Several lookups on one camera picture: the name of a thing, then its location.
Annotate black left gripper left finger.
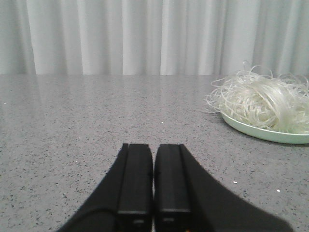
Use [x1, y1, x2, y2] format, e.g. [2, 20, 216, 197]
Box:
[59, 144, 153, 232]

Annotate white vermicelli noodle bundle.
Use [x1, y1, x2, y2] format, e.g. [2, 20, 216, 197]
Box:
[204, 60, 309, 135]

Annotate light green round plate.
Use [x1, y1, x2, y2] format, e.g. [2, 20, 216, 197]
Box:
[221, 113, 309, 145]

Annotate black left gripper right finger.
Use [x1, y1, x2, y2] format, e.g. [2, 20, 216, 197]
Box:
[154, 144, 293, 232]

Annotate white pleated curtain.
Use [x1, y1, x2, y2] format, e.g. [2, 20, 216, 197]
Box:
[0, 0, 309, 75]

